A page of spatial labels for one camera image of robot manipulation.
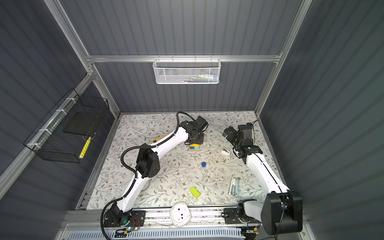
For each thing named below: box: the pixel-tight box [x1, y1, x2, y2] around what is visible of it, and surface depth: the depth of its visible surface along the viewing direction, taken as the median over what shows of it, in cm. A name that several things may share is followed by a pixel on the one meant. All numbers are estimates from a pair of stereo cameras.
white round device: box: [169, 201, 192, 228], surface depth 74 cm
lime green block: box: [189, 186, 201, 198], surface depth 83 cm
